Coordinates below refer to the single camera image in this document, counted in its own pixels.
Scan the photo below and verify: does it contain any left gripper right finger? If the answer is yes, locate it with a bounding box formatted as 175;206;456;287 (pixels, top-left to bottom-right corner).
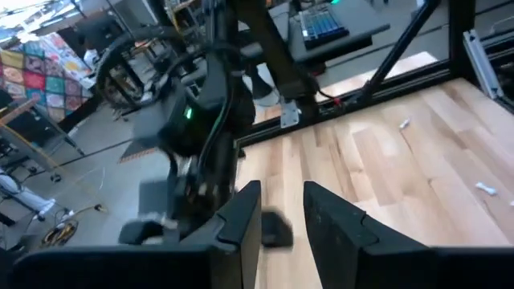
303;180;434;289

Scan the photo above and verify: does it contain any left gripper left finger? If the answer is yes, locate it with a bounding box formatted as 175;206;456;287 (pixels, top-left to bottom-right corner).
179;180;263;289

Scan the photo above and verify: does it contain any dark mat with orange stripes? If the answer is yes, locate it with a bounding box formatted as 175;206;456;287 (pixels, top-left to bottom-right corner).
118;138;158;165

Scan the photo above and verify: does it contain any white chair base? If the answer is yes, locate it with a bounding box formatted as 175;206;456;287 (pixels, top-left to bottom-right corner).
0;168;56;214

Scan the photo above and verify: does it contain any black computer keyboard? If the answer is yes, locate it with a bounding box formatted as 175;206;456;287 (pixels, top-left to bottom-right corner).
299;6;350;50

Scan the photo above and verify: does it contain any colourful patchwork quilt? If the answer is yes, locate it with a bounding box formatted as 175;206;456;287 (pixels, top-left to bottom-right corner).
0;31;96;124

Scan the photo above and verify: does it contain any black metal pole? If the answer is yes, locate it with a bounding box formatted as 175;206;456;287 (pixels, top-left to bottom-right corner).
359;0;443;104

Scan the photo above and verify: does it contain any grey desk top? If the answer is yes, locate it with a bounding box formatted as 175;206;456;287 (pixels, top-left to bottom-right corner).
267;0;391;64

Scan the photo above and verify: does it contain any silver aluminium extrusion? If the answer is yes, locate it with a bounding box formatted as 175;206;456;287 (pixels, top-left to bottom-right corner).
463;28;505;100

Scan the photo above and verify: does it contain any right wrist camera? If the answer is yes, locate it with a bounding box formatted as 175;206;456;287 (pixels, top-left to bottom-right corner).
131;92;185;157

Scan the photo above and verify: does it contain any silver corner bracket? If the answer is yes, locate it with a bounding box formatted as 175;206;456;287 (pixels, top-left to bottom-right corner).
279;99;301;129

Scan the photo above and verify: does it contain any yellow floor cable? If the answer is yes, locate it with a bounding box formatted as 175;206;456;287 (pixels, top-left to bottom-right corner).
39;218;80;246

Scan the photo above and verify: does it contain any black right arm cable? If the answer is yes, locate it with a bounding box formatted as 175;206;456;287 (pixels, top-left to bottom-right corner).
95;26;190;110

